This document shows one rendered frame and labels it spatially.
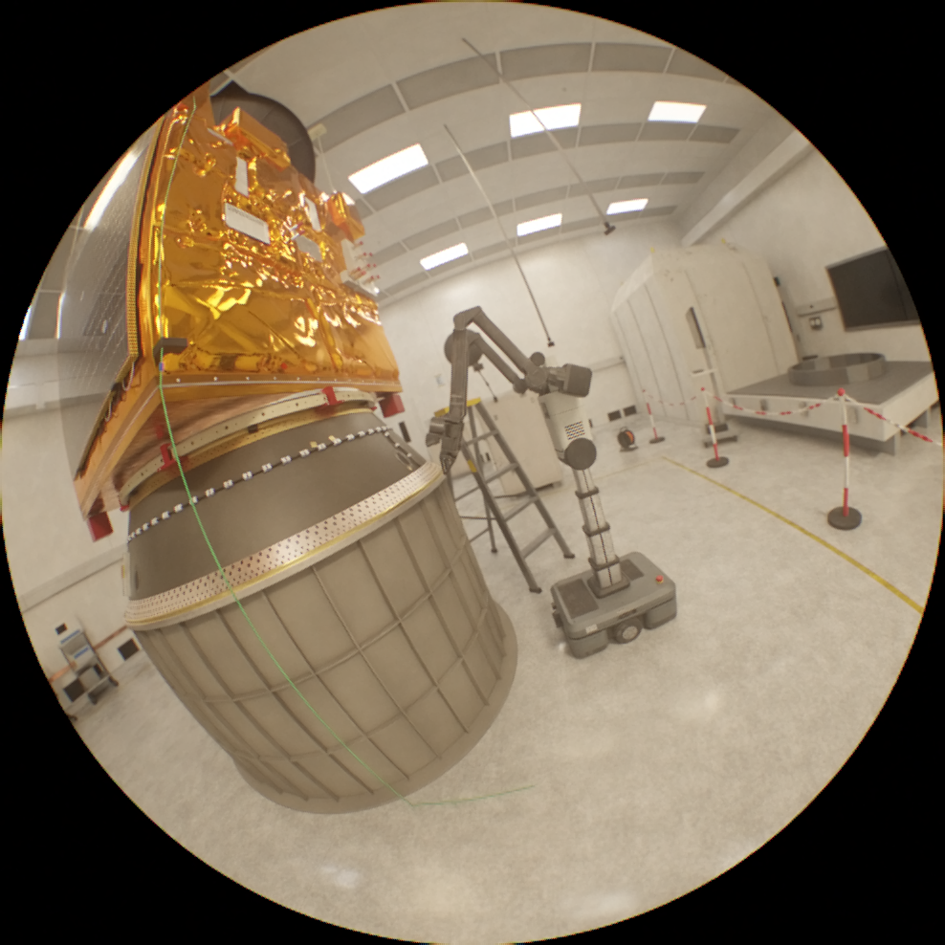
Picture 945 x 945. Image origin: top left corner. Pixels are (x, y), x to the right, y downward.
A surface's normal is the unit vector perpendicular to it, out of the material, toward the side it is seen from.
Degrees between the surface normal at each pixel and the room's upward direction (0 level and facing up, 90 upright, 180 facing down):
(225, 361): 128
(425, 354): 90
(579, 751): 0
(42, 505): 90
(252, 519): 62
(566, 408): 90
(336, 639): 90
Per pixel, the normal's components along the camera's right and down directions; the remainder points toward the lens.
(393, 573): 0.77, -0.18
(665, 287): -0.15, 0.22
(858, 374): -0.64, 0.35
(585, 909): -0.33, -0.93
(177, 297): 0.92, -0.01
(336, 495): 0.50, -0.57
